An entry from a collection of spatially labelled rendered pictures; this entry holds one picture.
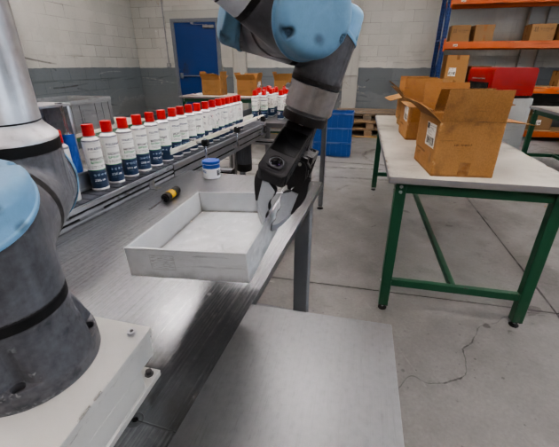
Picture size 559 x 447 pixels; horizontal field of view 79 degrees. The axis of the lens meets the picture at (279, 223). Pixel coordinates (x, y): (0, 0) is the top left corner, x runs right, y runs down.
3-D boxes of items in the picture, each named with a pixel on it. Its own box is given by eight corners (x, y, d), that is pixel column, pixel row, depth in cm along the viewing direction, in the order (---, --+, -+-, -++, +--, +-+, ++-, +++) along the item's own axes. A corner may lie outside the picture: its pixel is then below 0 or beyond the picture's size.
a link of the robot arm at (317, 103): (335, 94, 48) (282, 75, 49) (324, 126, 50) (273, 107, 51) (342, 91, 55) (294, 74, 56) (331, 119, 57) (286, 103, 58)
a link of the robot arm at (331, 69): (302, -11, 48) (352, 10, 51) (279, 71, 53) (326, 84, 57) (324, -11, 42) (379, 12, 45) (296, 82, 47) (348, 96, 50)
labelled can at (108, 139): (116, 179, 120) (104, 119, 112) (129, 180, 119) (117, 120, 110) (106, 184, 116) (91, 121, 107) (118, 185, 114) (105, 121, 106)
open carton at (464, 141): (393, 156, 192) (403, 84, 176) (489, 159, 186) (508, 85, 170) (407, 176, 157) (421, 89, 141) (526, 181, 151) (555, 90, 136)
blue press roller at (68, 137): (80, 182, 110) (67, 130, 103) (89, 184, 109) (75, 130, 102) (72, 185, 107) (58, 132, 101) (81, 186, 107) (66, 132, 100)
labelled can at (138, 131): (143, 168, 133) (134, 113, 125) (154, 168, 132) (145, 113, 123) (134, 171, 129) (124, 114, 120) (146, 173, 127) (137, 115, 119)
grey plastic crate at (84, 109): (73, 122, 290) (66, 95, 281) (116, 124, 284) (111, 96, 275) (12, 136, 236) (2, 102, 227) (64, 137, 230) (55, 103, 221)
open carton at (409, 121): (384, 129, 269) (390, 78, 254) (444, 131, 262) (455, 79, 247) (389, 139, 235) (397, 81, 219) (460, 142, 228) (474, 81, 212)
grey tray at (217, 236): (200, 212, 79) (197, 192, 77) (286, 214, 75) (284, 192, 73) (131, 275, 55) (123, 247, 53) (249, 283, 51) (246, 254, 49)
